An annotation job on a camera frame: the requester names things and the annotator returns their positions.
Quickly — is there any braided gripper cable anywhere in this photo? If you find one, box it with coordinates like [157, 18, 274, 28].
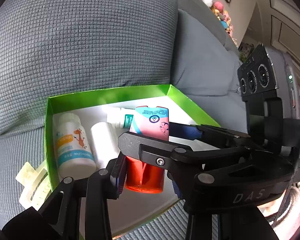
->
[272, 155, 300, 228]

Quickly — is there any white bottle with giraffe label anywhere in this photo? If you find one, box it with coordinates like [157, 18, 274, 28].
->
[52, 112, 97, 180]

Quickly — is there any plain white bottle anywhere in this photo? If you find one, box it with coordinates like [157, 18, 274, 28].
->
[90, 122, 120, 169]

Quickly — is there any person's right forearm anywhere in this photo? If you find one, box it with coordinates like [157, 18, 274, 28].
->
[259, 167, 300, 240]

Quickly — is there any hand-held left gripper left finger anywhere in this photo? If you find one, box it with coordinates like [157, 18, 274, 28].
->
[37, 155, 127, 240]

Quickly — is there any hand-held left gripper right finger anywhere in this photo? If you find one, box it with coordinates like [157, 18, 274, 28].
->
[171, 179, 278, 240]

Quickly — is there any green cardboard box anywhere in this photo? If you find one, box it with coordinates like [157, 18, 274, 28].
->
[44, 84, 222, 239]

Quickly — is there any orange bottle with pink label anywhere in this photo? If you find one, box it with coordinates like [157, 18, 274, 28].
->
[124, 106, 170, 194]

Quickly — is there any cream hair claw clip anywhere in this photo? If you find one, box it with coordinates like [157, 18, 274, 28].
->
[15, 162, 52, 212]

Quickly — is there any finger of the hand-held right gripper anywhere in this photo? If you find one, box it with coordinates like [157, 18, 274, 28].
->
[118, 131, 295, 213]
[169, 122, 251, 149]

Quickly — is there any small white green-label bottle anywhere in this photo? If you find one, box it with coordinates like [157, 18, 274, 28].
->
[106, 107, 134, 128]

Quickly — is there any plain grey cushion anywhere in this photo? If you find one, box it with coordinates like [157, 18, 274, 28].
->
[170, 9, 243, 97]

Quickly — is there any grey waffle-textured cushion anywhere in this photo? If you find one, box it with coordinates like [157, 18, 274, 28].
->
[0, 0, 179, 138]

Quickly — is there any row of colourful plush toys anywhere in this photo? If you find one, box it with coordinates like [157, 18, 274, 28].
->
[210, 1, 235, 41]

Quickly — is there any white panelled door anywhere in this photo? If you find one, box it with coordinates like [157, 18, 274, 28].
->
[249, 0, 300, 85]

